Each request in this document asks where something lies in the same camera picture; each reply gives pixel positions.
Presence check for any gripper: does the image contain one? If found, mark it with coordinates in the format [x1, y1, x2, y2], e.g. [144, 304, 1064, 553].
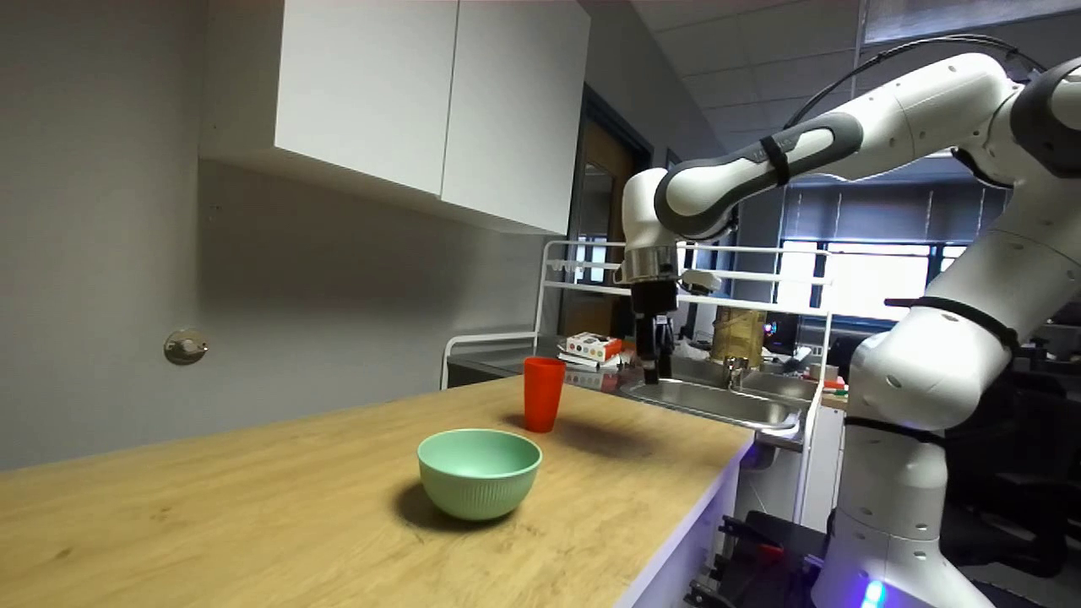
[630, 280, 680, 386]

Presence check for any orange plastic cup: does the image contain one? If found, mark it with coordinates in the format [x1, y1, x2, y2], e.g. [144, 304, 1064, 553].
[523, 356, 568, 434]

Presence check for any mint green ribbed bowl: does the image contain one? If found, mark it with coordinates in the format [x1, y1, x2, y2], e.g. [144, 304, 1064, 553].
[416, 428, 544, 522]

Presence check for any white and orange box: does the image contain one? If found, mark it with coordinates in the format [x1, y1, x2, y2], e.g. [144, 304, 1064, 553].
[565, 332, 624, 364]

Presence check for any stainless steel sink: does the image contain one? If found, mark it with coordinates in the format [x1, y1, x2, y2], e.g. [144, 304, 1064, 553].
[619, 377, 805, 433]

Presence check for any amber translucent container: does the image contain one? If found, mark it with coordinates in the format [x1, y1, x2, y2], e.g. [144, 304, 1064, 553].
[711, 307, 769, 365]

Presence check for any brown door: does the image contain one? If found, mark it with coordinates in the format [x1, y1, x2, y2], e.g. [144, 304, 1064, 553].
[560, 83, 654, 340]

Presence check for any window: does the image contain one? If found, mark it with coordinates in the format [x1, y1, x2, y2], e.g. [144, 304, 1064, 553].
[774, 240, 970, 323]

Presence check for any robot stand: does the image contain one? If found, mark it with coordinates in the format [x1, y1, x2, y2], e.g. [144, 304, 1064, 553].
[682, 509, 997, 608]

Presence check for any white cabinet door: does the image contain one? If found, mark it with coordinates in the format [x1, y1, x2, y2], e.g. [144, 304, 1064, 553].
[440, 0, 592, 236]
[274, 0, 459, 198]

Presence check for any white wire rack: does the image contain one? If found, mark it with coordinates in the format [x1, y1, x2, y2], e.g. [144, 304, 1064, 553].
[440, 240, 834, 526]

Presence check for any white wall cabinet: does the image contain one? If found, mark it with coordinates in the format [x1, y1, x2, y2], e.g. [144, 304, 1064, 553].
[199, 0, 592, 236]

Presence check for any round metal wall fitting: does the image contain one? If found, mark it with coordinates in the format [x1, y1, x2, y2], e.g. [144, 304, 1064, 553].
[163, 328, 210, 366]

